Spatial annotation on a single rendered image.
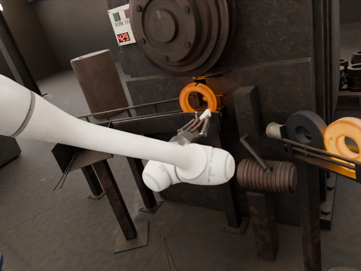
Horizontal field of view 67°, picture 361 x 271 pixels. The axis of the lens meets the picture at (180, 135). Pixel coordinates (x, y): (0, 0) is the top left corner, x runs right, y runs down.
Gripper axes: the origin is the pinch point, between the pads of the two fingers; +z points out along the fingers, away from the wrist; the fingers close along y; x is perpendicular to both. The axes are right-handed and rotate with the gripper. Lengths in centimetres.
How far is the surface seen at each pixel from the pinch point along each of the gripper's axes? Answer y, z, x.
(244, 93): 13.7, 11.0, 4.2
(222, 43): 7.9, 13.2, 24.8
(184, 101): -17.2, 13.0, 0.9
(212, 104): -2.9, 13.0, -1.4
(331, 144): 46.5, -13.0, -2.5
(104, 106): -254, 152, -69
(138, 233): -58, -17, -72
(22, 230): -152, -43, -71
